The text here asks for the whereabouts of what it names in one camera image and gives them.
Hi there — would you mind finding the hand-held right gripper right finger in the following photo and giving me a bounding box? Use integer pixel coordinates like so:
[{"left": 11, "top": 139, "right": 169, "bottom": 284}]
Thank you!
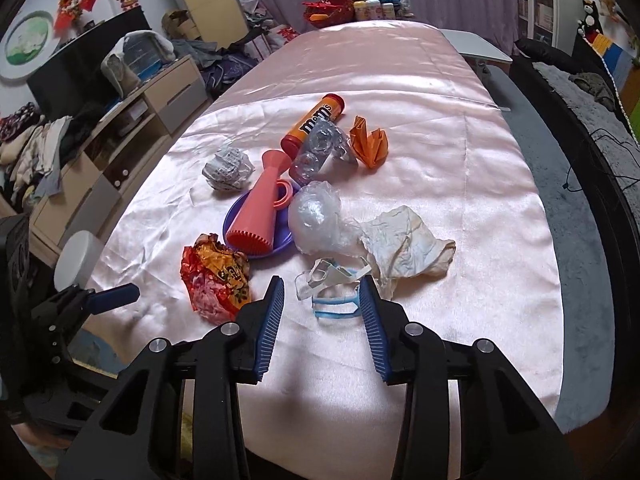
[{"left": 358, "top": 274, "right": 586, "bottom": 480}]

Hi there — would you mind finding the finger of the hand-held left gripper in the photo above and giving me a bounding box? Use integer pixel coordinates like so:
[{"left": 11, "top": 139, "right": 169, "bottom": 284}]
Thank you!
[{"left": 32, "top": 282, "right": 141, "bottom": 361}]

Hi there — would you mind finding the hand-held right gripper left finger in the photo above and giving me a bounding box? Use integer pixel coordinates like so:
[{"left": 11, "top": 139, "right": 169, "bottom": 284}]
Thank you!
[{"left": 55, "top": 275, "right": 286, "bottom": 480}]

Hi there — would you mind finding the white trash bin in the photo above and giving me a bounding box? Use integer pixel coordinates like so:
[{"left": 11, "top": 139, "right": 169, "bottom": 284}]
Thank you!
[{"left": 54, "top": 231, "right": 104, "bottom": 291}]

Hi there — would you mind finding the clear blue plastic packaging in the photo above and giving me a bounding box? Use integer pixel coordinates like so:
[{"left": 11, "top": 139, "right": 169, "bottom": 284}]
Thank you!
[{"left": 295, "top": 257, "right": 373, "bottom": 322}]

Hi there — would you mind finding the red gold foil wrapper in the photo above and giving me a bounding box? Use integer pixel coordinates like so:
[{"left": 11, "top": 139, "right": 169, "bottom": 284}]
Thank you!
[{"left": 181, "top": 233, "right": 252, "bottom": 325}]

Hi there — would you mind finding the white paper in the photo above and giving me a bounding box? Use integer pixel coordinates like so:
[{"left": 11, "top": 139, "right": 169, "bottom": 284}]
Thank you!
[{"left": 360, "top": 206, "right": 457, "bottom": 297}]

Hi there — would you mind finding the purple plastic plate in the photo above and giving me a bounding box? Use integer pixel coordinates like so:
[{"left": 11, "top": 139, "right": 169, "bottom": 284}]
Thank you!
[{"left": 222, "top": 187, "right": 303, "bottom": 259}]

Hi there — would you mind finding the clear plastic bag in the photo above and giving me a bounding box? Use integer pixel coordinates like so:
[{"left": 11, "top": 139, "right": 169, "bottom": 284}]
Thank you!
[{"left": 287, "top": 181, "right": 363, "bottom": 253}]

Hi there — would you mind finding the pink ridged plastic cup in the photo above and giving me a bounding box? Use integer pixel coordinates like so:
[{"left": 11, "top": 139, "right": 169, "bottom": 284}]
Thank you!
[{"left": 226, "top": 150, "right": 292, "bottom": 257}]

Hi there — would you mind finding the pink plastic ring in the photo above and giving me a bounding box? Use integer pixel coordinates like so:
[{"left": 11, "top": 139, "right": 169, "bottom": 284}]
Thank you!
[{"left": 274, "top": 179, "right": 297, "bottom": 210}]

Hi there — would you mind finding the newspaper ball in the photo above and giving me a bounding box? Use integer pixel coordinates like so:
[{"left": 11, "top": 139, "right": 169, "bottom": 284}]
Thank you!
[{"left": 202, "top": 144, "right": 253, "bottom": 193}]

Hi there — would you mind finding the crushed clear plastic bottle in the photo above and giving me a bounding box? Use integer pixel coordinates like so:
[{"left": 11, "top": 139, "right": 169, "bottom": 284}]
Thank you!
[{"left": 289, "top": 121, "right": 358, "bottom": 186}]

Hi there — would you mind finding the orange paper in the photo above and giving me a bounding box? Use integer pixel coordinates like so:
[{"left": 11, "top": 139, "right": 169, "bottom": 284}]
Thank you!
[{"left": 349, "top": 116, "right": 390, "bottom": 169}]

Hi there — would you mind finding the orange candy tube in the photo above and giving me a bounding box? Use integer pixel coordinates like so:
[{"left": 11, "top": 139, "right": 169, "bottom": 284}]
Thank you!
[{"left": 280, "top": 93, "right": 347, "bottom": 156}]

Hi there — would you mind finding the pile of clothes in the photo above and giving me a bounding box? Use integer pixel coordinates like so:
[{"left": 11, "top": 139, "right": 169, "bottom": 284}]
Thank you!
[{"left": 0, "top": 102, "right": 91, "bottom": 211}]

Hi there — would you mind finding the pink satin tablecloth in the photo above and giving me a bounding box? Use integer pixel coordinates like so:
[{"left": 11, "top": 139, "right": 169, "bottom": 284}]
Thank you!
[{"left": 82, "top": 21, "right": 563, "bottom": 480}]

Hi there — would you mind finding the wooden television cabinet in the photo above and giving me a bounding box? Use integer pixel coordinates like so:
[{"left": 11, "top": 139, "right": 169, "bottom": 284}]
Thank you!
[{"left": 25, "top": 55, "right": 211, "bottom": 271}]

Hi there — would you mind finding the black television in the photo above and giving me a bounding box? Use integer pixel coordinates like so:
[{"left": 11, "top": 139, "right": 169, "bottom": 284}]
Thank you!
[{"left": 26, "top": 10, "right": 153, "bottom": 121}]

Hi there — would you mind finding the cloth covered blue cage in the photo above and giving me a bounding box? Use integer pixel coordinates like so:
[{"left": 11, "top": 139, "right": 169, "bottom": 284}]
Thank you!
[{"left": 101, "top": 30, "right": 176, "bottom": 98}]

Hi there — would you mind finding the dark purple bag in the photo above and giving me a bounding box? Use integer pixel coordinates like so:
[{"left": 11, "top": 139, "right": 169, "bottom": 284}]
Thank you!
[{"left": 175, "top": 35, "right": 261, "bottom": 101}]

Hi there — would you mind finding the red flower decoration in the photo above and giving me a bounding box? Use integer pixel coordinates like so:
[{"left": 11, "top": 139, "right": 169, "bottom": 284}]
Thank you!
[{"left": 54, "top": 0, "right": 98, "bottom": 31}]

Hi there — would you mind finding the cardboard box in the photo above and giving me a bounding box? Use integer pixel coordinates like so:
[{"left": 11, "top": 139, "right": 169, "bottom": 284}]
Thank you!
[{"left": 161, "top": 10, "right": 198, "bottom": 41}]

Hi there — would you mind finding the black sofa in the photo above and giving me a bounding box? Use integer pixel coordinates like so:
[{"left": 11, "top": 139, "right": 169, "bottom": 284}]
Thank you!
[{"left": 510, "top": 37, "right": 640, "bottom": 311}]

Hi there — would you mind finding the red white bag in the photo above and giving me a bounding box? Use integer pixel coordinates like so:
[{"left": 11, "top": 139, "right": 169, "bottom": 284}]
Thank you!
[{"left": 265, "top": 25, "right": 301, "bottom": 51}]

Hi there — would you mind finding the white folding table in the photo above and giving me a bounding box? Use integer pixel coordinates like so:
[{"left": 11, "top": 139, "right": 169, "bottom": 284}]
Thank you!
[{"left": 440, "top": 29, "right": 513, "bottom": 66}]

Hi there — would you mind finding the grey fluffy blanket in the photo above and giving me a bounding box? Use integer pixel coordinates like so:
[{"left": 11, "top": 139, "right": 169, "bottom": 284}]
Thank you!
[{"left": 532, "top": 60, "right": 640, "bottom": 171}]

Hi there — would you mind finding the red basket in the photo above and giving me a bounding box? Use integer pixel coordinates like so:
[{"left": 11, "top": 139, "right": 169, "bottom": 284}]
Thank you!
[{"left": 302, "top": 0, "right": 353, "bottom": 28}]

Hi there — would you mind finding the black cushion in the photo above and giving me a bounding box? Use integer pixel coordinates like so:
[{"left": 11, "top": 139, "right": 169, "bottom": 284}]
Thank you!
[{"left": 515, "top": 39, "right": 566, "bottom": 61}]

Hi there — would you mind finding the dark cloth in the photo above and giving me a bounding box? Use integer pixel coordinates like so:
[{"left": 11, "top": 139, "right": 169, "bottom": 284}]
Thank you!
[{"left": 570, "top": 72, "right": 616, "bottom": 108}]

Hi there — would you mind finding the colourful knit blanket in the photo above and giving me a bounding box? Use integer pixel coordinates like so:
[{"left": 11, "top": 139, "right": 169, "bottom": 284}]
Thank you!
[{"left": 575, "top": 30, "right": 640, "bottom": 91}]

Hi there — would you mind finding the white bookshelf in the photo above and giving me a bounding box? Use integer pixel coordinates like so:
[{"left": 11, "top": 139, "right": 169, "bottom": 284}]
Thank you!
[{"left": 512, "top": 0, "right": 558, "bottom": 46}]

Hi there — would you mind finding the round green wall picture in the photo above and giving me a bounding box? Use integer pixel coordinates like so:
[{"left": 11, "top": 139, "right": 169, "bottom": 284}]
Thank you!
[{"left": 0, "top": 10, "right": 55, "bottom": 81}]

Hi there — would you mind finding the black cable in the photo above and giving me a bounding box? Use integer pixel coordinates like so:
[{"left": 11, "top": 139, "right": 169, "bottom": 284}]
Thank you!
[{"left": 562, "top": 130, "right": 640, "bottom": 191}]

